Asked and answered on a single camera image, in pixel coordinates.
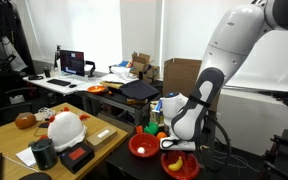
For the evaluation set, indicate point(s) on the small black device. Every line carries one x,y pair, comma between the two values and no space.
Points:
44,125

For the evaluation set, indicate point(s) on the black cylinder speaker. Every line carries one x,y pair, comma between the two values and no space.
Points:
44,155

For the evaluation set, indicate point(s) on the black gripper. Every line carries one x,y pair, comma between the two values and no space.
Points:
185,152

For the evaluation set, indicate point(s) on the black clamp stand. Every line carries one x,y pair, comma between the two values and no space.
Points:
284,156

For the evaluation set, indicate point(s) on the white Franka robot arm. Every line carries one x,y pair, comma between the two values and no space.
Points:
230,40

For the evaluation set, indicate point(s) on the red plastic bowl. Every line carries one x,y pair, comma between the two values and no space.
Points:
189,170
149,141

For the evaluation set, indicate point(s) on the tan flat package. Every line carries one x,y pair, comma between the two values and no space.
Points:
110,85

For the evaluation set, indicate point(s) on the clear plastic container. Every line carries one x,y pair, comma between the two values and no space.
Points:
46,113

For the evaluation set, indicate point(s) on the white container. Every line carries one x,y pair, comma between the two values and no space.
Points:
16,99

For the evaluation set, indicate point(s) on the dark hanging jackets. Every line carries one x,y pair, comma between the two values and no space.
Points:
4,33

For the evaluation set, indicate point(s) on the black metal bench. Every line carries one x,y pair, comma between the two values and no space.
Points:
117,100

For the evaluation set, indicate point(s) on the blue pack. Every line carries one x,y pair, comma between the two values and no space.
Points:
124,63

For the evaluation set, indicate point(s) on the large cardboard box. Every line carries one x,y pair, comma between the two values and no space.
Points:
180,76

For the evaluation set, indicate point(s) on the orange bowl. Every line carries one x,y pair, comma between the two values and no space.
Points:
96,89

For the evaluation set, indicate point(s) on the white plush chicken toy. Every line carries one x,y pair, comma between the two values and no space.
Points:
65,130

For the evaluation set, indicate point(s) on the black box with red label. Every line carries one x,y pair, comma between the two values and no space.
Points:
76,156

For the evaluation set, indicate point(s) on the white desk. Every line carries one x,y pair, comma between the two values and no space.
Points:
80,85

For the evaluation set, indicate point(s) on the small open cardboard box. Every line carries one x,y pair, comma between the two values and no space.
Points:
144,66

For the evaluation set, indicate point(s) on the black computer mouse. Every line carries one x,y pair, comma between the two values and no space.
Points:
72,85
35,176

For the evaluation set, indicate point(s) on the wooden shape sorter box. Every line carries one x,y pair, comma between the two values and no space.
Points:
155,118

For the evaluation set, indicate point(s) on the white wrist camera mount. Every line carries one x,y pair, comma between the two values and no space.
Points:
184,145

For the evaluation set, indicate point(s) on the tiny orange ball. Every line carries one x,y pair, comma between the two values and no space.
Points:
110,92

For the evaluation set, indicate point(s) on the yellow toy banana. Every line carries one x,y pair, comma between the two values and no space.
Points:
175,164

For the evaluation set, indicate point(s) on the small orange block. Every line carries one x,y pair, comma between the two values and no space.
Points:
139,129

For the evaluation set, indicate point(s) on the white paper sheet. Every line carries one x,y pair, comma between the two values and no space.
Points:
25,156

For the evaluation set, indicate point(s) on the black pouch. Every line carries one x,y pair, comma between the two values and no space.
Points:
35,77

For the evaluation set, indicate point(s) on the green plastic toy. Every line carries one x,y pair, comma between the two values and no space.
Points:
151,128

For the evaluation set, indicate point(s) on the blue and white tube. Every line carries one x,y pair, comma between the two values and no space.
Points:
157,106

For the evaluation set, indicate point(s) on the small white ball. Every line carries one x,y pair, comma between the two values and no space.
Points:
140,150

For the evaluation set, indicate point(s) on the white plastic bag pile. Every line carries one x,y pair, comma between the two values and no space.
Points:
120,73

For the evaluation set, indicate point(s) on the computer monitor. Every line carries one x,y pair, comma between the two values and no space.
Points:
72,62

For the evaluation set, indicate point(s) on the black tripod stand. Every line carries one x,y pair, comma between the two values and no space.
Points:
57,56

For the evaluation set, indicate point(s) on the brown toy football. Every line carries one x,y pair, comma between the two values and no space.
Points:
25,120

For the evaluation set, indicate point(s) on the small brown cardboard box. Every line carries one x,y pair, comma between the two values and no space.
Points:
100,137

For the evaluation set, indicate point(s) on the black cup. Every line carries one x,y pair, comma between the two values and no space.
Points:
47,72

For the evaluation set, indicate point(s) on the black office chair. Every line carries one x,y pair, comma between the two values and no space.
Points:
4,110

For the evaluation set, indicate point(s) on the wooden table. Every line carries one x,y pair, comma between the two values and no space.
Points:
4,140

